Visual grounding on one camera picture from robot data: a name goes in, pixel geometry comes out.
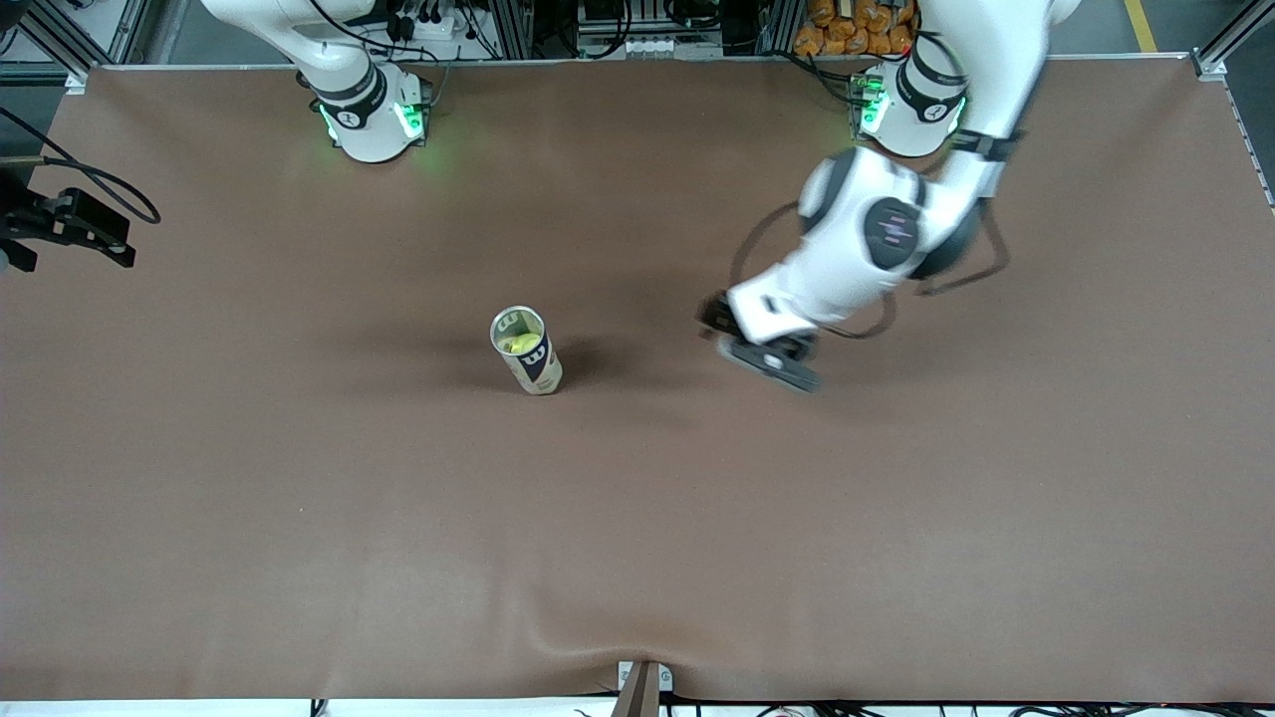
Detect white tennis ball can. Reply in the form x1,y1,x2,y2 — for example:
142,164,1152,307
489,306,564,396

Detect brown table mat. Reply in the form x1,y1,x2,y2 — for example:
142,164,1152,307
0,55,1275,703

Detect white terminal block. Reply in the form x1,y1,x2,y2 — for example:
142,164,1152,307
623,37,724,59

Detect orange snack bag pile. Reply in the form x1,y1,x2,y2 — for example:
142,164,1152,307
792,0,919,58

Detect white power strip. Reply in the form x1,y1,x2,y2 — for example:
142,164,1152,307
398,8,461,43

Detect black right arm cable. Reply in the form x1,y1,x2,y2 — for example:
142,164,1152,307
0,105,162,228

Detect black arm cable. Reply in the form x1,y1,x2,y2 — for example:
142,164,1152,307
0,105,162,228
730,199,1013,342

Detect aluminium frame corner post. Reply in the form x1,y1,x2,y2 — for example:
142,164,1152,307
0,0,150,96
1191,0,1275,81

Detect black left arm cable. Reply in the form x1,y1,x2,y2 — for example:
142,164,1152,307
730,199,1013,342

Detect metal table edge bracket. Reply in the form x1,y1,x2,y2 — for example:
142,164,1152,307
617,659,674,717

